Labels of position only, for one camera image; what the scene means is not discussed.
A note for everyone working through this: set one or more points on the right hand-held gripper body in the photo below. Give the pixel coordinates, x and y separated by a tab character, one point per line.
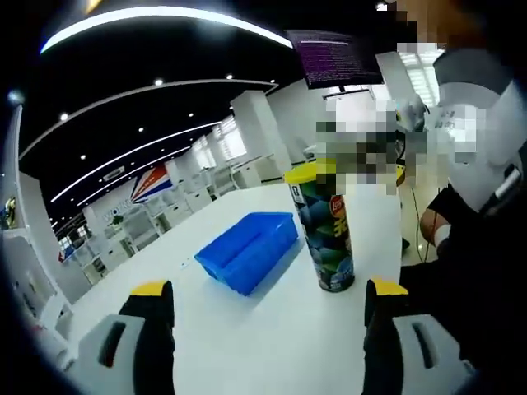
500	119

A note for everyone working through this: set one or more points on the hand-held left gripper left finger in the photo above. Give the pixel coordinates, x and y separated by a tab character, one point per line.
152	329

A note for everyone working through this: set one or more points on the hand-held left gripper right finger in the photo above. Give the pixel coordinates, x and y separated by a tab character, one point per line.
383	337

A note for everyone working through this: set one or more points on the yellow chip container lid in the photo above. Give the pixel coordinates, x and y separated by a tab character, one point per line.
300	176

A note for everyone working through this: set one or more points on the dark printed chip container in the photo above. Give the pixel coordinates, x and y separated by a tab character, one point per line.
329	247

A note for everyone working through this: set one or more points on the blue plastic box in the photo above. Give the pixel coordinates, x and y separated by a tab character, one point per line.
239	271

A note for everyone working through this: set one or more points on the white table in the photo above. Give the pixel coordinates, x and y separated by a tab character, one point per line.
247	337

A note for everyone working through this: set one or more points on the row of white desks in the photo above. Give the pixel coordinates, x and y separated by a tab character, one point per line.
136	230

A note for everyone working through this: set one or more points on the dark monitor screen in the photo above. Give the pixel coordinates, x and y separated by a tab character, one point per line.
329	57

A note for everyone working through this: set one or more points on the person in dark clothes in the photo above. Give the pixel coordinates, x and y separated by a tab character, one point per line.
473	288

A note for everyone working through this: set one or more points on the white display shelf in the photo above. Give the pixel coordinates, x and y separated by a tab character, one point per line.
41	263

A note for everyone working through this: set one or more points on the white square pillar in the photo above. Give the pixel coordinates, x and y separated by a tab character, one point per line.
255	136

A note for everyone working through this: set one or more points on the ceiling air vent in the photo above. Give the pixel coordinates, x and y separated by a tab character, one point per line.
113	173

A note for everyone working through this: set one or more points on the row of colourful snack bags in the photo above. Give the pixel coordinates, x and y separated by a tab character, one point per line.
9	214

